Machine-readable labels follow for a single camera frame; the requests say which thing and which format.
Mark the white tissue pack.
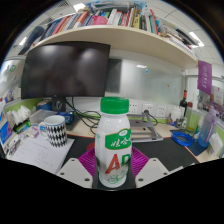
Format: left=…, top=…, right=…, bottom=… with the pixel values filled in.
left=207, top=133, right=224, bottom=158

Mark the grey metal laptop stand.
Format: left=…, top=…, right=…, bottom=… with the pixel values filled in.
left=127, top=111, right=165, bottom=144

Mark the blue round tin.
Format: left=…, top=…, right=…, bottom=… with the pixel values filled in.
left=37, top=99, right=54, bottom=112

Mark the black computer monitor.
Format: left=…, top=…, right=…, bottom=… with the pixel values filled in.
left=20, top=41, right=111, bottom=113

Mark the white drink bottle green cap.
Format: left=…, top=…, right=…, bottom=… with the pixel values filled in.
left=94, top=96, right=133, bottom=189

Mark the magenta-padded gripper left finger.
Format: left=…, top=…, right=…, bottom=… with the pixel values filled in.
left=55, top=146, right=100, bottom=190

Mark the white wall socket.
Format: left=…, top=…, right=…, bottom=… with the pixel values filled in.
left=156, top=104, right=170, bottom=118
left=142, top=102, right=156, bottom=117
left=128, top=101, right=141, bottom=116

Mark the blue circuit board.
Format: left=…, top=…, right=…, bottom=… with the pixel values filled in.
left=59, top=110, right=75, bottom=125

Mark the black desk mat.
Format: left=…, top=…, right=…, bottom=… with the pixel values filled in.
left=61, top=134, right=200, bottom=172

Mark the translucent purple water bottle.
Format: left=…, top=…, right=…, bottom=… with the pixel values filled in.
left=197, top=106, right=218, bottom=149

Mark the coiled blue cable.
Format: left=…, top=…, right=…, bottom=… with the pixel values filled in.
left=171, top=130, right=195, bottom=148

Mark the white jar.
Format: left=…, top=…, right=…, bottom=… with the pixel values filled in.
left=169, top=107, right=183, bottom=126

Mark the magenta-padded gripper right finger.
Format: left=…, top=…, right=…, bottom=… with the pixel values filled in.
left=128, top=146, right=171, bottom=190

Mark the dark wine bottle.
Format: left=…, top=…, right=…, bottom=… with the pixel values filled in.
left=179, top=89, right=189, bottom=118

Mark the clear plastic box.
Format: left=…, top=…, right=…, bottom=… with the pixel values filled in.
left=29, top=109, right=58, bottom=127

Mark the black white diamond pattern mug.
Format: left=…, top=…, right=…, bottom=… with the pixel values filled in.
left=38, top=115, right=69, bottom=148

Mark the purple hanging banner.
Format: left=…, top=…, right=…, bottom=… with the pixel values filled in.
left=197, top=59, right=213, bottom=96

